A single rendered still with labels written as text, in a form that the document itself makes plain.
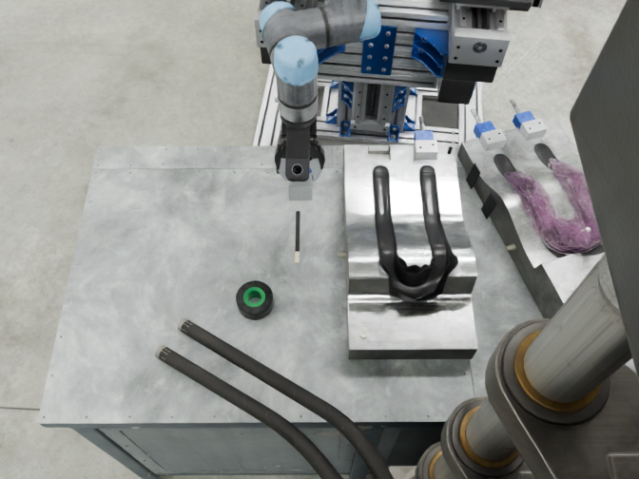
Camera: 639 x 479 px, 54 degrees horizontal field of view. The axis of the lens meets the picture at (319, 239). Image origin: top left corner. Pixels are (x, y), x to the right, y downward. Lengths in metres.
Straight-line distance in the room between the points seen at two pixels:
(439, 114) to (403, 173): 1.07
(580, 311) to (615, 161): 0.17
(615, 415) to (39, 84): 2.83
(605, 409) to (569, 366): 0.10
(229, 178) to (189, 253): 0.23
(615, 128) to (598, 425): 0.33
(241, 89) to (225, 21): 0.45
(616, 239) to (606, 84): 0.07
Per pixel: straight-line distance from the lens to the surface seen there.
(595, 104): 0.35
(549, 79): 3.07
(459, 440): 0.82
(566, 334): 0.49
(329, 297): 1.40
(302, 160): 1.23
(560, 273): 1.40
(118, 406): 1.38
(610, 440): 0.60
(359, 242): 1.33
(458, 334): 1.34
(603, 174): 0.33
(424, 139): 1.53
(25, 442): 2.32
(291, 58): 1.11
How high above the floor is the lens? 2.07
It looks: 60 degrees down
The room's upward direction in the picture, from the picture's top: straight up
